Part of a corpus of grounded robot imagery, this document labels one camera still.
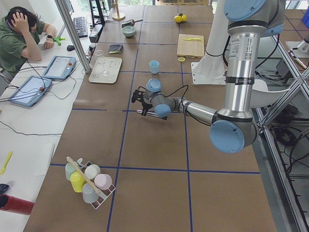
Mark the grey folded cloth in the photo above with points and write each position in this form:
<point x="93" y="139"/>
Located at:
<point x="115" y="49"/>

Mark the red cylinder bottle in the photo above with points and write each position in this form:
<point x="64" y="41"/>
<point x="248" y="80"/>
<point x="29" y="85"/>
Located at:
<point x="13" y="204"/>

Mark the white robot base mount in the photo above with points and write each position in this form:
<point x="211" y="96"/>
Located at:
<point x="210" y="70"/>

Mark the green cup in rack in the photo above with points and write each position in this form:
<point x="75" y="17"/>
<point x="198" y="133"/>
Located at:
<point x="69" y="170"/>

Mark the yellow cup in rack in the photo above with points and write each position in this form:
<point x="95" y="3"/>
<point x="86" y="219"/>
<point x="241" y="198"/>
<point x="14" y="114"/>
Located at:
<point x="77" y="182"/>

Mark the whole yellow lemon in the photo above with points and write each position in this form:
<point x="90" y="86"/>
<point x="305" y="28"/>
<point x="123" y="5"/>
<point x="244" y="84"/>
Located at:
<point x="178" y="19"/>
<point x="184" y="17"/>

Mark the near teach pendant tablet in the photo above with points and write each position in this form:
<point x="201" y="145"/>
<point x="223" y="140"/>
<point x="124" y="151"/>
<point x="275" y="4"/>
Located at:
<point x="31" y="91"/>

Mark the clear wine glass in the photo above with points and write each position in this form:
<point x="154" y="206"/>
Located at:
<point x="101" y="60"/>

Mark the wooden rack handle rod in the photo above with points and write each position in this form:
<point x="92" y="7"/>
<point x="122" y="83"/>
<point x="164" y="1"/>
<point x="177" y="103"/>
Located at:
<point x="71" y="161"/>

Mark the black computer mouse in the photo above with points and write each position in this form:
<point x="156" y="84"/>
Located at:
<point x="70" y="48"/>

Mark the light blue plastic cup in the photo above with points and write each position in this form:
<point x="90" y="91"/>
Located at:
<point x="154" y="70"/>

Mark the yellow plastic spatula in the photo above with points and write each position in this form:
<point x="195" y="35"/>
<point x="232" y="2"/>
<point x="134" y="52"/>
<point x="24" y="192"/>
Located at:
<point x="3" y="168"/>

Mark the green bowl of ice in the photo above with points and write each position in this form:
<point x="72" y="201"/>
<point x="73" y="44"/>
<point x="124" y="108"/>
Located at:
<point x="128" y="31"/>

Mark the white cup in rack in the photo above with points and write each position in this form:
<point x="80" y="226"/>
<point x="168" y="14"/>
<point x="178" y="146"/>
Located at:
<point x="92" y="171"/>

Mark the cream bear serving tray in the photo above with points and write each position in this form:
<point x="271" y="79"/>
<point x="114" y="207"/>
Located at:
<point x="112" y="65"/>

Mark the bamboo cutting board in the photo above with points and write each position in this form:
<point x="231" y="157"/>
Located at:
<point x="192" y="49"/>

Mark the aluminium frame post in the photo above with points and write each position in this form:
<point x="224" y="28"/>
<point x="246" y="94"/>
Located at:
<point x="66" y="17"/>

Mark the pink cup in rack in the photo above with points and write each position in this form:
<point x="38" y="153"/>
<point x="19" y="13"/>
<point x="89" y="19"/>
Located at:
<point x="103" y="181"/>

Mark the steel ice scoop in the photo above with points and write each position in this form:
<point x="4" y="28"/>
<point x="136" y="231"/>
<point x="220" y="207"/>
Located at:
<point x="131" y="22"/>

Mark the grey-blue cup in rack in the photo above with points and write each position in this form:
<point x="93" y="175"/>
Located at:
<point x="89" y="195"/>

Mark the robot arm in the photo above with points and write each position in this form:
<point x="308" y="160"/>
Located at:
<point x="240" y="24"/>

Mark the seated person green shirt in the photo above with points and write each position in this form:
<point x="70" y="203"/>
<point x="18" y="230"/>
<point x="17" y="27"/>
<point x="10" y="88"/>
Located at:
<point x="20" y="32"/>

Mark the white wire cup rack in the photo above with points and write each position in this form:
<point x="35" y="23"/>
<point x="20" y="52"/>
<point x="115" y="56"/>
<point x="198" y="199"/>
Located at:
<point x="105" y="194"/>

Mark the teach pendant tablet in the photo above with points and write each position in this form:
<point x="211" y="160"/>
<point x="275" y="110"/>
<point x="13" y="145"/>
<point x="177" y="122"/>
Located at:
<point x="31" y="91"/>
<point x="60" y="67"/>

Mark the far teach pendant tablet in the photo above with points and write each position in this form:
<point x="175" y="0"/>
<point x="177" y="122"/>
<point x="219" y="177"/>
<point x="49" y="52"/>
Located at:
<point x="60" y="67"/>

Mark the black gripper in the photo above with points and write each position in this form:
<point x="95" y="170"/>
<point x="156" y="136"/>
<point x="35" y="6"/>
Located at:
<point x="146" y="105"/>

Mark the black keyboard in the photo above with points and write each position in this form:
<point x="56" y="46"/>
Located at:
<point x="80" y="26"/>

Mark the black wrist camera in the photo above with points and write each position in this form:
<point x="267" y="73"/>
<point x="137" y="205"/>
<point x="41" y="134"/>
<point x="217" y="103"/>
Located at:
<point x="137" y="96"/>

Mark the green clamp tool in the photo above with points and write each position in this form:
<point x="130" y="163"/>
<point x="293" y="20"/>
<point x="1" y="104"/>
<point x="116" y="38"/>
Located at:
<point x="58" y="40"/>

